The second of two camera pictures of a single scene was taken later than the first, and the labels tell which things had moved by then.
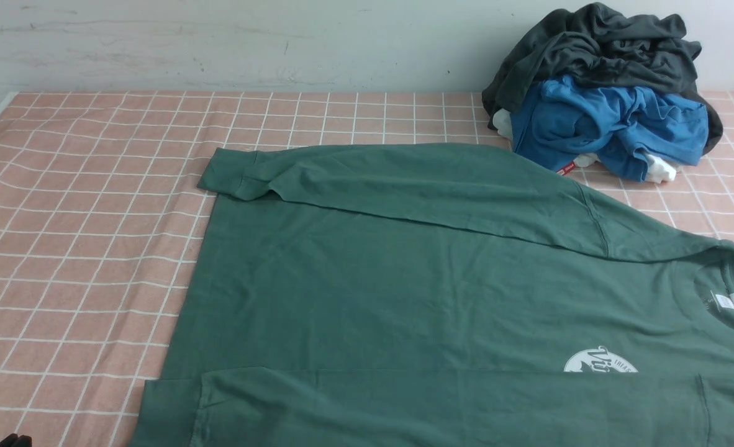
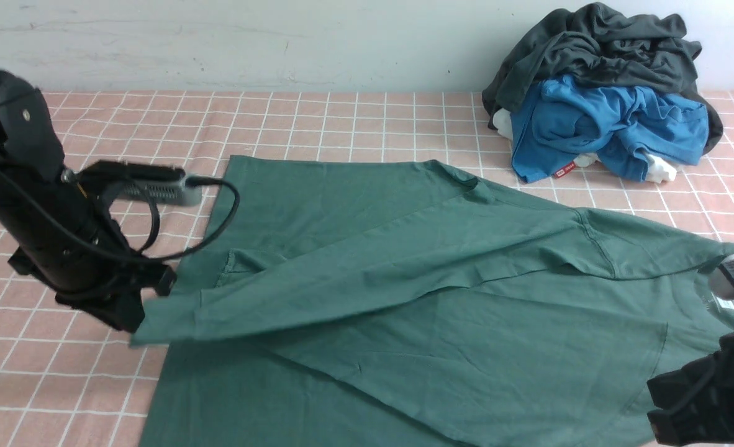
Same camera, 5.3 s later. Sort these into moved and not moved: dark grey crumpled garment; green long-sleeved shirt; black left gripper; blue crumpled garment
Moved: green long-sleeved shirt; black left gripper
Not moved: dark grey crumpled garment; blue crumpled garment
